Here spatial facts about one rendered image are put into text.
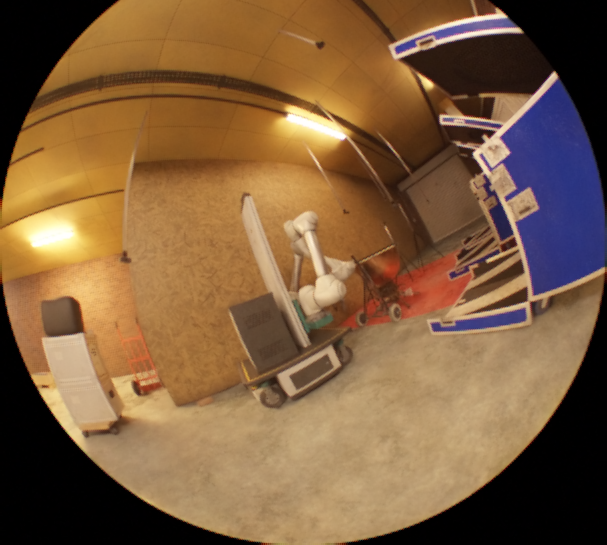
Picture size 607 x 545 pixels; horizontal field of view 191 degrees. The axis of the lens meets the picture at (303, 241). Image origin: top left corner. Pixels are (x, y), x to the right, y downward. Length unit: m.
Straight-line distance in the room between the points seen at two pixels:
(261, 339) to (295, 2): 3.25
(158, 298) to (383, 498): 2.24
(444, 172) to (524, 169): 7.53
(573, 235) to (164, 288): 3.00
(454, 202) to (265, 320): 7.93
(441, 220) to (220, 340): 8.18
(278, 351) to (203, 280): 1.24
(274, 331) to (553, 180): 1.78
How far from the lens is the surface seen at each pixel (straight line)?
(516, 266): 1.84
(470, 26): 1.25
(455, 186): 8.34
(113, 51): 2.66
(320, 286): 1.30
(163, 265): 2.25
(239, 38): 2.50
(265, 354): 1.33
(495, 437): 0.88
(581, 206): 1.09
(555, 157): 1.04
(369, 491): 0.85
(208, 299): 2.15
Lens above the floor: 0.78
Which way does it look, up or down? 13 degrees up
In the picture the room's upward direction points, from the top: 24 degrees counter-clockwise
